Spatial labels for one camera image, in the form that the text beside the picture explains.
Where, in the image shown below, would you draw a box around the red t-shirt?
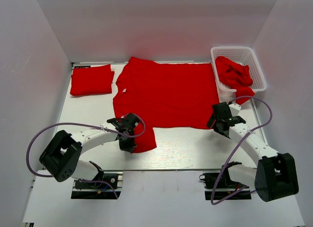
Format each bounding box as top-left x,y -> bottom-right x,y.
70,64 -> 114,97
113,57 -> 219,153

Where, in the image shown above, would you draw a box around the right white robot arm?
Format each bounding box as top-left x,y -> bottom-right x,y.
207,102 -> 299,205

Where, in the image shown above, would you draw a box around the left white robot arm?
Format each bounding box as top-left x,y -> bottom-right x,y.
39,113 -> 145,187

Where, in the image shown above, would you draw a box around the red t-shirts in basket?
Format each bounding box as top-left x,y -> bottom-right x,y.
215,56 -> 255,105

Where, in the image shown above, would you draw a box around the white plastic basket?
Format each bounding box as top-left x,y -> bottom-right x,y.
210,46 -> 267,96

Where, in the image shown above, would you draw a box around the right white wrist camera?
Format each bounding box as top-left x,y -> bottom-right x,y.
228,103 -> 242,116

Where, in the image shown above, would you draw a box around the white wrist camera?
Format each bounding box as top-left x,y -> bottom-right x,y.
228,103 -> 242,116
107,118 -> 122,130

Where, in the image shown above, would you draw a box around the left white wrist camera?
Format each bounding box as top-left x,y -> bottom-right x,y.
107,118 -> 122,130

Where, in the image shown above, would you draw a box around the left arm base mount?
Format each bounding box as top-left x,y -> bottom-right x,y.
71,172 -> 123,200

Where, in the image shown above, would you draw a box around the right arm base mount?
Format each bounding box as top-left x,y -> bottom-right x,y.
199,172 -> 252,201

